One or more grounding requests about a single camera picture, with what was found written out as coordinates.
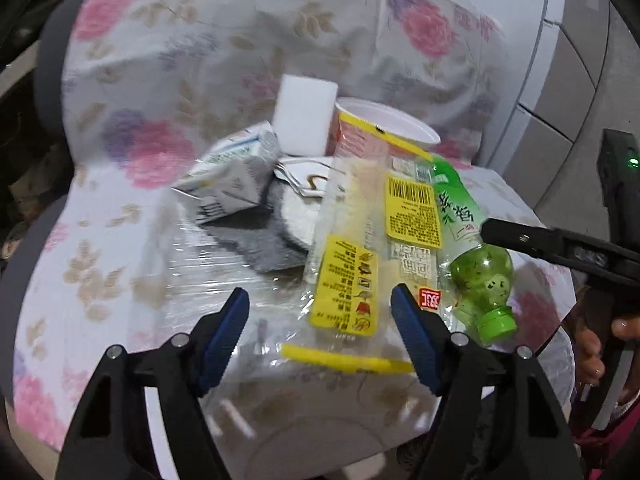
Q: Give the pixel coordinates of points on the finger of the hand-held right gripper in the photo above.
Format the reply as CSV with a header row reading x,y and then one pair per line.
x,y
520,240

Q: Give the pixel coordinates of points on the orange paper bowl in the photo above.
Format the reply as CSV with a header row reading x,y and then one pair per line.
x,y
385,120

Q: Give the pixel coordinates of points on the clear plastic tray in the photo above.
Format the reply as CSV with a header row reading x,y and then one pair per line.
x,y
200,280

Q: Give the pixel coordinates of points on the white sponge block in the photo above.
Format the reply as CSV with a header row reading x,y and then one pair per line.
x,y
305,115

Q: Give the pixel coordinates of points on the crushed white milk carton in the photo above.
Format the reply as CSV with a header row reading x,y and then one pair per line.
x,y
230,160

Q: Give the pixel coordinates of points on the green plastic bottle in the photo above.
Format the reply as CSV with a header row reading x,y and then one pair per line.
x,y
480,275

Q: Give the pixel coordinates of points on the person's right hand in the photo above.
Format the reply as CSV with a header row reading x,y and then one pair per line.
x,y
590,347

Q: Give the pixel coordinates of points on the person's right forearm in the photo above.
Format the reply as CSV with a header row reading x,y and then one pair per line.
x,y
625,442

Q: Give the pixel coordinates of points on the clear bag barcode label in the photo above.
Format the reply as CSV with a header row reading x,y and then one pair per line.
x,y
412,210

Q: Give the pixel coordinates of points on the long clear wrapper yellow label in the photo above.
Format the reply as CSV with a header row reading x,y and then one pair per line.
x,y
345,270

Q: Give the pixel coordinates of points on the grey chair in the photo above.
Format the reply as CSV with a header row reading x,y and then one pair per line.
x,y
50,100

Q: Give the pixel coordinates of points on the grey cloth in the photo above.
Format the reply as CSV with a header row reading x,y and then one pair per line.
x,y
260,247

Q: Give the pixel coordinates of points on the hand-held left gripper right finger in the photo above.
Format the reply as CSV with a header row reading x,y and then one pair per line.
x,y
415,335

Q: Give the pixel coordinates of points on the floral printed cloth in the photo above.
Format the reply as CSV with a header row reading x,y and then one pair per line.
x,y
175,35

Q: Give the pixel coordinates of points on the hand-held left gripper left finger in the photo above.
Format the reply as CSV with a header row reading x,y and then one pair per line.
x,y
227,330

